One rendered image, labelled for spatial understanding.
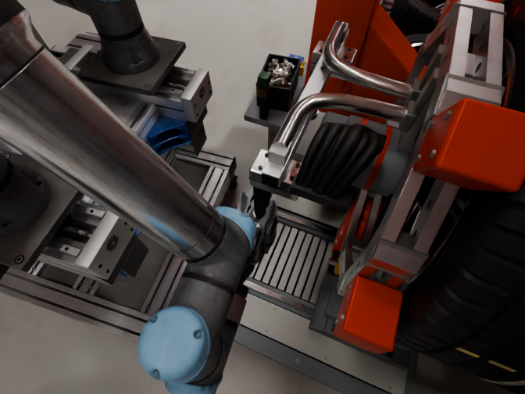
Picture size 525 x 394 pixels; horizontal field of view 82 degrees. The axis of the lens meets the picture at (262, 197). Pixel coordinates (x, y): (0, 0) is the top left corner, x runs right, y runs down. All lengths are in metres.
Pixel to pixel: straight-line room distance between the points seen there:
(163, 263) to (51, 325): 0.59
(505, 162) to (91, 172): 0.37
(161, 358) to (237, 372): 1.01
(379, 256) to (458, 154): 0.18
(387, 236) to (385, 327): 0.14
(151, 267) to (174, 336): 0.92
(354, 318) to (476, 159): 0.28
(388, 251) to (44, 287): 1.25
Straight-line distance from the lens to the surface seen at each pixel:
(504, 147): 0.35
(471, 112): 0.35
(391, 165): 0.62
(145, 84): 0.91
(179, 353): 0.36
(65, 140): 0.28
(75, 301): 1.33
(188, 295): 0.39
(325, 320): 1.25
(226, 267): 0.40
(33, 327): 1.67
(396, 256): 0.45
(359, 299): 0.50
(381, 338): 0.50
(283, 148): 0.46
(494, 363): 0.54
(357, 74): 0.59
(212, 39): 2.58
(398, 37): 1.13
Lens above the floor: 1.36
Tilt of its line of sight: 60 degrees down
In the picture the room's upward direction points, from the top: straight up
